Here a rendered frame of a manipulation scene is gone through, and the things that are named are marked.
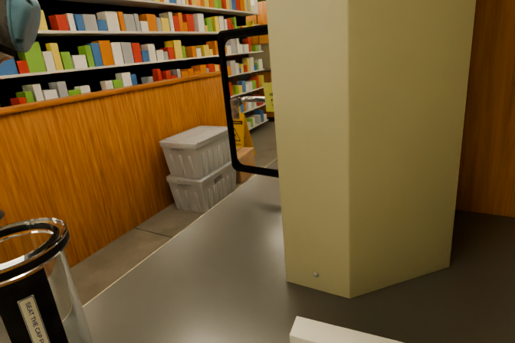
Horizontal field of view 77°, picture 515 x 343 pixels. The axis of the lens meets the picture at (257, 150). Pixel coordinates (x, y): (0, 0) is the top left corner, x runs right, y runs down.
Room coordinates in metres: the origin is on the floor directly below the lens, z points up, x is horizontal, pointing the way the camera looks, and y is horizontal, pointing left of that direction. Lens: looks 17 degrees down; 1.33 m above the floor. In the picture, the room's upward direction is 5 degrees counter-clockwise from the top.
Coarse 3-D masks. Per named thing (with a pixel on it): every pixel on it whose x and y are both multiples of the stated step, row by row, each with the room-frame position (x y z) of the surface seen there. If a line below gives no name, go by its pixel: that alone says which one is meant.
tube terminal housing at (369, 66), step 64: (320, 0) 0.44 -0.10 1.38; (384, 0) 0.44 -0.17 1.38; (448, 0) 0.46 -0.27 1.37; (320, 64) 0.44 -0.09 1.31; (384, 64) 0.44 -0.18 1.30; (448, 64) 0.47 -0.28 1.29; (320, 128) 0.44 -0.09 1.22; (384, 128) 0.44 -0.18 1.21; (448, 128) 0.47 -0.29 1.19; (320, 192) 0.44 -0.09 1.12; (384, 192) 0.44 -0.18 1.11; (448, 192) 0.47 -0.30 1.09; (320, 256) 0.45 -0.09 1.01; (384, 256) 0.44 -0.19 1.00; (448, 256) 0.47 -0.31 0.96
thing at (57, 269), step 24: (0, 240) 0.32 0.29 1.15; (24, 240) 0.33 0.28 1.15; (48, 240) 0.29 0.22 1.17; (0, 264) 0.26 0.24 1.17; (24, 264) 0.26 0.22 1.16; (48, 264) 0.28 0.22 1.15; (72, 288) 0.31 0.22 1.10; (72, 312) 0.29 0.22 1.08; (0, 336) 0.25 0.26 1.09; (72, 336) 0.28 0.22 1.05
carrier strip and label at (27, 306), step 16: (0, 288) 0.25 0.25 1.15; (16, 288) 0.26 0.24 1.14; (32, 288) 0.27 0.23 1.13; (48, 288) 0.28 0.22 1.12; (0, 304) 0.25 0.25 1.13; (16, 304) 0.26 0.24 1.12; (32, 304) 0.26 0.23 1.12; (48, 304) 0.27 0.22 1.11; (16, 320) 0.25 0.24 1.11; (32, 320) 0.26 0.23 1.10; (48, 320) 0.27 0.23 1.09; (16, 336) 0.25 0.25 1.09; (32, 336) 0.26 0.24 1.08; (48, 336) 0.27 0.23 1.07; (64, 336) 0.28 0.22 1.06
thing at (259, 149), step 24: (240, 48) 0.89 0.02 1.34; (264, 48) 0.84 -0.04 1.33; (240, 72) 0.89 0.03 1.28; (264, 72) 0.85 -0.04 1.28; (240, 96) 0.90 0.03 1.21; (264, 96) 0.85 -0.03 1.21; (240, 120) 0.90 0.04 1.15; (264, 120) 0.85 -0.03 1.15; (240, 144) 0.91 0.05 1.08; (264, 144) 0.86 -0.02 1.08
